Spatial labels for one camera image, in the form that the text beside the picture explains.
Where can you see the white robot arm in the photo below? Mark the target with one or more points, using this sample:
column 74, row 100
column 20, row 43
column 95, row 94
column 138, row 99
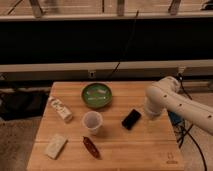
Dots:
column 163, row 94

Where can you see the green bowl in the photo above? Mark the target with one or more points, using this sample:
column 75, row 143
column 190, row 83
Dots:
column 96, row 95

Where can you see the translucent plastic cup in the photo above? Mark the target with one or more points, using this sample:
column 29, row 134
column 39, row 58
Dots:
column 92, row 121

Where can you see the white rectangular box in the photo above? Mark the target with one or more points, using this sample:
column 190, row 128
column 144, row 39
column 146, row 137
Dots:
column 61, row 109

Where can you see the brown oblong object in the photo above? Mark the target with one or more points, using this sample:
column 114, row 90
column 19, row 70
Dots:
column 91, row 147

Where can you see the beige sponge block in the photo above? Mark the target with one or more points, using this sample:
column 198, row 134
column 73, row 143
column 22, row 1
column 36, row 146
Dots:
column 55, row 145

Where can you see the blue object beside table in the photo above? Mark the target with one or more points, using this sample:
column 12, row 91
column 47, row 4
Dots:
column 174, row 118

